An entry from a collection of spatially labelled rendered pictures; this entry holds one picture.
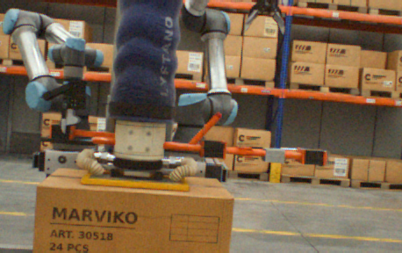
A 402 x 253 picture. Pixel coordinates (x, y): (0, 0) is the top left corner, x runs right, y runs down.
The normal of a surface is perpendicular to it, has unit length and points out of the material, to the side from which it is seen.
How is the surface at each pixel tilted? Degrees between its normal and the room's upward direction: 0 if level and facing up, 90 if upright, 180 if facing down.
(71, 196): 90
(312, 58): 90
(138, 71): 77
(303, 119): 90
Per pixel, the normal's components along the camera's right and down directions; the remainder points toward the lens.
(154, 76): 0.54, -0.13
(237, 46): 0.03, 0.00
